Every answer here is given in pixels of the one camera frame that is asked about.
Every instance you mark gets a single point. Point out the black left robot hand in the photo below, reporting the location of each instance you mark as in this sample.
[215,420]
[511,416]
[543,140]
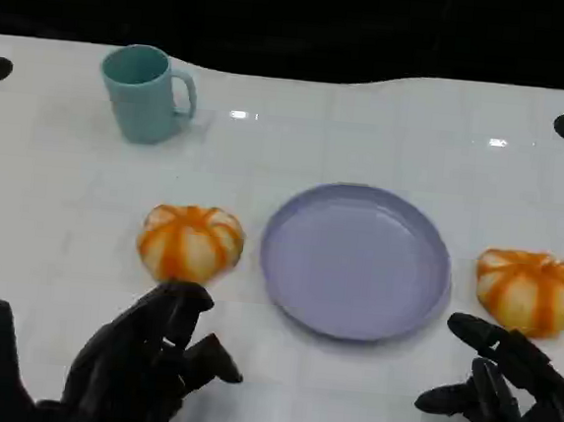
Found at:
[115,369]

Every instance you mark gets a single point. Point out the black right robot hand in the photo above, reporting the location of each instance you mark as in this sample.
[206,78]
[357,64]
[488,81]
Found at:
[516,419]

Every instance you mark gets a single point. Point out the orange white toy bread roll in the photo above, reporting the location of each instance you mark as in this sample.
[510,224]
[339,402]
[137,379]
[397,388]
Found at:
[529,292]
[190,245]

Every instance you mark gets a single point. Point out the lilac plate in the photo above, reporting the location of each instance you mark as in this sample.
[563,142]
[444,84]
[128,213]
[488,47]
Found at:
[354,262]

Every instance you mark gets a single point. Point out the pale green mug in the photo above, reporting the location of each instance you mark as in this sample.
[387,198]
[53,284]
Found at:
[140,105]

